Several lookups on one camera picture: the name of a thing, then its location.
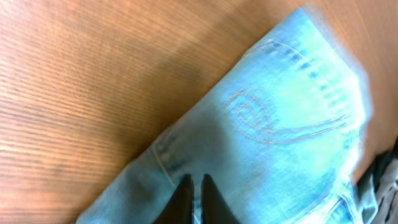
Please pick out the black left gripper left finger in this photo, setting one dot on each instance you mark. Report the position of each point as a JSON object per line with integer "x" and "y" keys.
{"x": 179, "y": 208}

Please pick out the grey folded trousers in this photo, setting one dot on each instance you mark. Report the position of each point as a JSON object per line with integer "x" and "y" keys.
{"x": 377, "y": 190}

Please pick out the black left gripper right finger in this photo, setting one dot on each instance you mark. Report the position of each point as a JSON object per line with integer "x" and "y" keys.
{"x": 215, "y": 210}

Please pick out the light blue denim jeans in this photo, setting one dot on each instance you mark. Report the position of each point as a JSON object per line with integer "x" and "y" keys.
{"x": 280, "y": 135}

